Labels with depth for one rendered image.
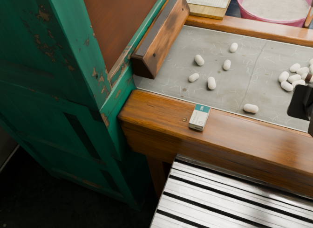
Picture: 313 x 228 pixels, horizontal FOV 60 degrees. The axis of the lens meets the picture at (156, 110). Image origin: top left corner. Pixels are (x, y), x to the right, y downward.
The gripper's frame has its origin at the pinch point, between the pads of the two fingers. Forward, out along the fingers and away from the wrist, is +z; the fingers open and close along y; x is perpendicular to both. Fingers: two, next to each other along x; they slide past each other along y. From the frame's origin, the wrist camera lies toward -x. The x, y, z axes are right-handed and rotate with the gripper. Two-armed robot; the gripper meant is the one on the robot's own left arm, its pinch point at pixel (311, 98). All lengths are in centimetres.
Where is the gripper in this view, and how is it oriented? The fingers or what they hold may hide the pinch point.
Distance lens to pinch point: 69.2
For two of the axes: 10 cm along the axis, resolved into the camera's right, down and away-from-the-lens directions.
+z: 3.5, -2.1, 9.1
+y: -9.2, -2.6, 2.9
